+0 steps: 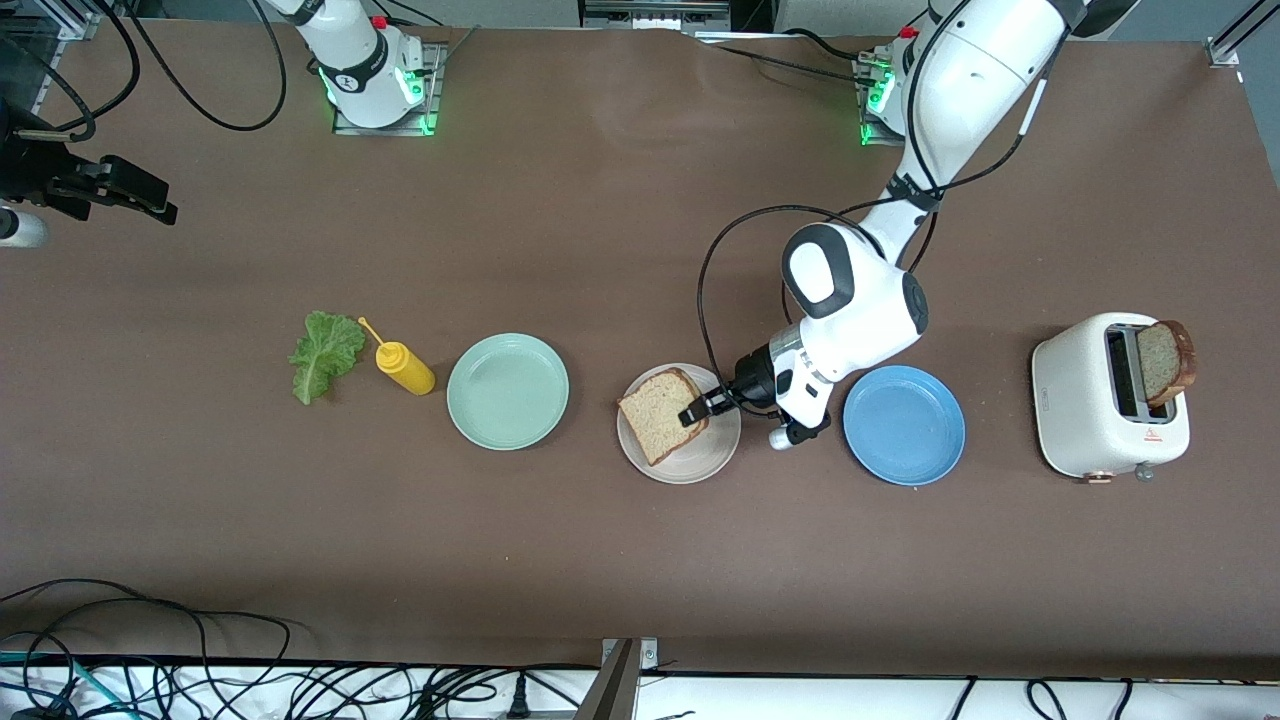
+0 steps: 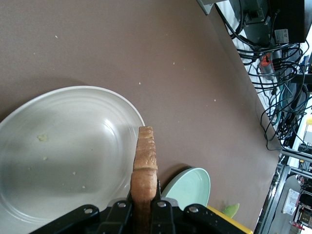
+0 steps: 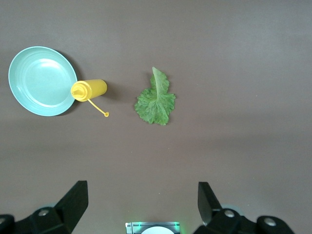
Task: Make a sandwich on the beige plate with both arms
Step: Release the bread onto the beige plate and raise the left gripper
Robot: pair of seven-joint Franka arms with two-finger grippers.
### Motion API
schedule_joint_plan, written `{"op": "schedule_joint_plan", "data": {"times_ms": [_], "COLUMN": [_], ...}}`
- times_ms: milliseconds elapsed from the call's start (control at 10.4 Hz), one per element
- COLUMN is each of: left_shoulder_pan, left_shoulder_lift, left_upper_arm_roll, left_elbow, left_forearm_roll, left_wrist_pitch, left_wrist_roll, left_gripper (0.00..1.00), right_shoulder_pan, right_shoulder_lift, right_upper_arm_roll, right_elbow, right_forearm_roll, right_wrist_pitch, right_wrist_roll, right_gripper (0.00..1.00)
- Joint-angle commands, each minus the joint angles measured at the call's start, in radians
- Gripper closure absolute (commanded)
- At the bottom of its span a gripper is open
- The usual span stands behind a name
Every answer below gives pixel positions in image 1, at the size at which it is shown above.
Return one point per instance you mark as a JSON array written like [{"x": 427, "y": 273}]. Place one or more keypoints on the beige plate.
[{"x": 700, "y": 460}]

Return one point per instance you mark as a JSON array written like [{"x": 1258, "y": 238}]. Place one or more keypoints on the blue plate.
[{"x": 904, "y": 425}]

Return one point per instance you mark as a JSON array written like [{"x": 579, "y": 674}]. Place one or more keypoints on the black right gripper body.
[{"x": 28, "y": 172}]

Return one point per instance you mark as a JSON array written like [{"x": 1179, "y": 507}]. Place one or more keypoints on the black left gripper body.
[{"x": 752, "y": 381}]

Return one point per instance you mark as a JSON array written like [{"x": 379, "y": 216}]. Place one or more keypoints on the yellow squeeze bottle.
[{"x": 405, "y": 368}]

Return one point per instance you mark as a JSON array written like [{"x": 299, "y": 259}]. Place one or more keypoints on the mint green plate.
[{"x": 507, "y": 391}]

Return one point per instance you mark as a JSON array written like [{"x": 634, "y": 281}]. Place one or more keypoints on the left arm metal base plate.
[{"x": 880, "y": 143}]

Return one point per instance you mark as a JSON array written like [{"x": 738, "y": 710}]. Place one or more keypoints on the white two-slot toaster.
[{"x": 1075, "y": 400}]

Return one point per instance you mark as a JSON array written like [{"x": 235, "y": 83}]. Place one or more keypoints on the aluminium frame bracket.
[{"x": 618, "y": 685}]

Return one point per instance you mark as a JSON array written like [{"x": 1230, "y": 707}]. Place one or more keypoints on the brown bread slice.
[
  {"x": 1160, "y": 362},
  {"x": 660, "y": 415}
]

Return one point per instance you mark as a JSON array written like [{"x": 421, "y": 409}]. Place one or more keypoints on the green lettuce leaf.
[{"x": 322, "y": 355}]

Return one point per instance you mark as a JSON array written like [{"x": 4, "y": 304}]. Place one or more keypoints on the metal frame block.
[{"x": 655, "y": 12}]

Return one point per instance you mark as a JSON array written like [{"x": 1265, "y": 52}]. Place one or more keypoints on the black power plug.
[{"x": 519, "y": 700}]

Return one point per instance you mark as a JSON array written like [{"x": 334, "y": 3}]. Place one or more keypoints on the aluminium profile bar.
[
  {"x": 70, "y": 15},
  {"x": 1235, "y": 30}
]

